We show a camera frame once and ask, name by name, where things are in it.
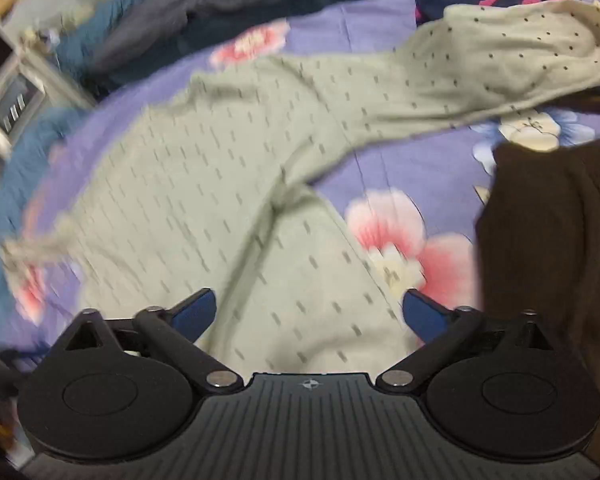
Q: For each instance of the dark brown cloth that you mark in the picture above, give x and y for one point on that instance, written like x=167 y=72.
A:
x=545 y=235

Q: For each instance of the blue blanket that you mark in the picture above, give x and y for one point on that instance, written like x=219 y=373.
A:
x=10 y=185

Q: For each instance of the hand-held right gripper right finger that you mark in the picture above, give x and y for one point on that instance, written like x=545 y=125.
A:
x=422 y=317

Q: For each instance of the grey cloth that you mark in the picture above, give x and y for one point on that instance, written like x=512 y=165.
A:
x=180 y=5

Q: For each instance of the light green dotted pants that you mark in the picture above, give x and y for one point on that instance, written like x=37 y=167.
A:
x=205 y=170

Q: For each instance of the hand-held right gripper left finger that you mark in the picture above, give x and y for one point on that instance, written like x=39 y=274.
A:
x=195 y=316

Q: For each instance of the purple floral bed sheet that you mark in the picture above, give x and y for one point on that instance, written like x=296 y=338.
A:
x=405 y=170

